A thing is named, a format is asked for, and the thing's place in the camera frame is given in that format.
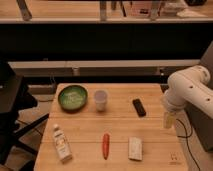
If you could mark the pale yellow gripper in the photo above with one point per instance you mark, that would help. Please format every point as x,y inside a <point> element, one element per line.
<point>169,119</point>

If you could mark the white sponge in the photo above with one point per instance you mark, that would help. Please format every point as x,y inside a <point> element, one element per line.
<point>135,148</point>

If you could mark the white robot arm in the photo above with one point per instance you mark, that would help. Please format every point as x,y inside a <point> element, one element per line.
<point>187,85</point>

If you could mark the green ceramic bowl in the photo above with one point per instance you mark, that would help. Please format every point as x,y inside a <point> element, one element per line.
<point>72,97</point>

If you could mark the black remote control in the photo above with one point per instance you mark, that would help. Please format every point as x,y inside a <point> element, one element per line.
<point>139,108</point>

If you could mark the red chili pepper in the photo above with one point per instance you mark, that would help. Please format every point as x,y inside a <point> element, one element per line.
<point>105,145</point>

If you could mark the translucent plastic cup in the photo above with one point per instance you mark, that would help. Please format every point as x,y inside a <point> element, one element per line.
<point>100,98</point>

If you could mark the black chair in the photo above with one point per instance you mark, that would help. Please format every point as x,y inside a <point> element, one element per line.
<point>14,96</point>

